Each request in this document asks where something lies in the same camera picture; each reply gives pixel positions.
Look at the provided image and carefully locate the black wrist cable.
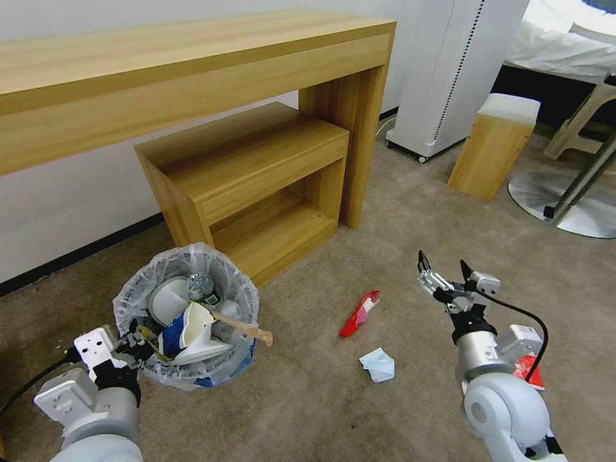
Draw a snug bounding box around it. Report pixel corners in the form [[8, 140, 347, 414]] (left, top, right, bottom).
[[481, 292, 550, 382], [0, 352, 79, 416]]

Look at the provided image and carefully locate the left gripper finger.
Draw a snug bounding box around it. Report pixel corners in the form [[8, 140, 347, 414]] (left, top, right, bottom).
[[121, 319, 146, 351], [112, 344, 156, 372]]

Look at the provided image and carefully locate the white bed sheet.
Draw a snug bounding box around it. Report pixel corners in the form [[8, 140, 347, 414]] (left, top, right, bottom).
[[502, 0, 616, 85]]

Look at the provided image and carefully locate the red and white packet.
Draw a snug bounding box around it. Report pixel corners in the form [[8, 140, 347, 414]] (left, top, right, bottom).
[[511, 354, 545, 390]]

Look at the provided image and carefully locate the crumpled pale blue tissue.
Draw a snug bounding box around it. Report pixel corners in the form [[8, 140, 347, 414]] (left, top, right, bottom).
[[358, 346, 397, 384]]

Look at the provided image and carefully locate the white standing appliance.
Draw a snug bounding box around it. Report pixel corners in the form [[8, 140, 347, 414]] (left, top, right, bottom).
[[384, 0, 531, 165]]

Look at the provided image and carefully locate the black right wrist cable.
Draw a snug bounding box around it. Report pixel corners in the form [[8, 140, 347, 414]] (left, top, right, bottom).
[[481, 292, 550, 382]]

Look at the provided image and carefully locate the slanted metal stand pole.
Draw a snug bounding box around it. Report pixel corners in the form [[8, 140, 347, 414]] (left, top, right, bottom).
[[543, 128, 616, 223]]

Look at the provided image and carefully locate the pale wooden stick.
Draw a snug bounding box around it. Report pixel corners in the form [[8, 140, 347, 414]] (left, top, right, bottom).
[[210, 309, 274, 347]]

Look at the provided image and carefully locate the red snack wrapper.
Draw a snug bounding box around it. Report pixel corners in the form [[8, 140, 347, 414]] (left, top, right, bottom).
[[338, 289, 382, 338]]

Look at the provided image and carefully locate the white paper plate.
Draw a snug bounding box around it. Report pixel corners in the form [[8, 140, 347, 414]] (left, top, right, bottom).
[[170, 338, 235, 366]]

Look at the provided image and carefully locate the round metal stand base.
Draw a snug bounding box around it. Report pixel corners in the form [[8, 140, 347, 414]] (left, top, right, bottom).
[[507, 170, 616, 239]]

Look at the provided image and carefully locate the wooden stool with white top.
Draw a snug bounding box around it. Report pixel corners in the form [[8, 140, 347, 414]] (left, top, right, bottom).
[[446, 93, 542, 203]]

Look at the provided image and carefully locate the yellow peel strip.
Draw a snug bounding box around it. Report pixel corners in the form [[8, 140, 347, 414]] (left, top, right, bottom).
[[136, 324, 175, 363]]

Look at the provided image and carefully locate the grey paper bowl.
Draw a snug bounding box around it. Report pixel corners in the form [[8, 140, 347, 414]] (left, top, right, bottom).
[[148, 277, 191, 329]]

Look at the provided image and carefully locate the torn white paper cup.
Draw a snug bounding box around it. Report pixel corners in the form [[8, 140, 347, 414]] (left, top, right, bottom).
[[181, 302, 216, 353]]

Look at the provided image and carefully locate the long wooden desk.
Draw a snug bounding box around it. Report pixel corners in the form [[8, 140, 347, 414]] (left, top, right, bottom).
[[0, 8, 398, 230]]

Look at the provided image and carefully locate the beige plastic chair leg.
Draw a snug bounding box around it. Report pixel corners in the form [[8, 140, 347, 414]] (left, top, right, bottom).
[[543, 74, 616, 162]]

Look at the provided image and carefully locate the low wooden shelf cabinet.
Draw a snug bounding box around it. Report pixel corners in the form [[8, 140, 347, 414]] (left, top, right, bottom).
[[133, 100, 351, 290]]

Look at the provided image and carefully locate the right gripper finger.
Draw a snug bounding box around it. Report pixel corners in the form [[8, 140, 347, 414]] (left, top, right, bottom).
[[459, 259, 478, 305], [416, 249, 455, 304]]

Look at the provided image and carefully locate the blue and white carton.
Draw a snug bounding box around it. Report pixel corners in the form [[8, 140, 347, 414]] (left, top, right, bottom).
[[157, 312, 189, 361]]

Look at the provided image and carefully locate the trash bin with clear liner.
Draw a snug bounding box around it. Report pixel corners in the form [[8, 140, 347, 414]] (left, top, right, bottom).
[[112, 242, 261, 392]]

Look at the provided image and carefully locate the crushed clear plastic bottle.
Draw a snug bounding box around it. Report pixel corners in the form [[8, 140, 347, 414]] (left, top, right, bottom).
[[186, 271, 216, 305]]

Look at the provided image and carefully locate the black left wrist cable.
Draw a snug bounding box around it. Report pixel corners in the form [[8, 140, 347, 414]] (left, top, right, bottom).
[[0, 352, 79, 416]]

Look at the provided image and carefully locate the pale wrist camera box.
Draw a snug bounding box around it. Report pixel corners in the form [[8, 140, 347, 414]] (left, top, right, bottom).
[[73, 327, 119, 372], [469, 271, 501, 295]]

